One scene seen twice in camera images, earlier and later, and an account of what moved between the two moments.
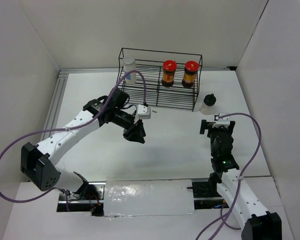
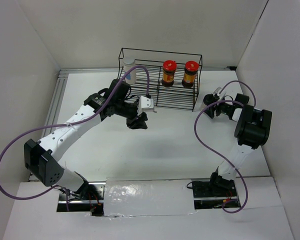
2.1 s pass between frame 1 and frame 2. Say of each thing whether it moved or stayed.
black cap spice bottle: stayed
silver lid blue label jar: stayed
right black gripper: moved
